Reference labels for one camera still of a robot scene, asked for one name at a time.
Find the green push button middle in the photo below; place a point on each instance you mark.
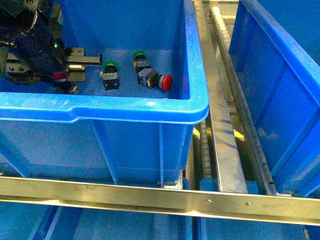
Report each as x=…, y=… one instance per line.
x=110, y=76

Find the steel roller track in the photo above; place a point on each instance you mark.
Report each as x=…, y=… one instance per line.
x=227, y=99

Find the blue bin with buttons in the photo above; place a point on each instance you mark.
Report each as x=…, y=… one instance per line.
x=134, y=135

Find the red mushroom push button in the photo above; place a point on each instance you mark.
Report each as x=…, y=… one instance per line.
x=61, y=83

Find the green push button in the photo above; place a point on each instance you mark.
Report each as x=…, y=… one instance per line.
x=140, y=61
x=110, y=76

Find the blue crate right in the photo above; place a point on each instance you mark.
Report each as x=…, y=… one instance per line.
x=275, y=51

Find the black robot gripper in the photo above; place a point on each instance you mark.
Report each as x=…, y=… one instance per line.
x=25, y=32

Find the steel shelf front rail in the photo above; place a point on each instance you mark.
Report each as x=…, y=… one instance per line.
x=194, y=203

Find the blue bin lower shelf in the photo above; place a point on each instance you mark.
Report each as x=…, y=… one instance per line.
x=20, y=221

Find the red button lying sideways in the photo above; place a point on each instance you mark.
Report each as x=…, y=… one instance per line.
x=149, y=77

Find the green push button right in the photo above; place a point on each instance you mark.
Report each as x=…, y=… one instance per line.
x=140, y=61

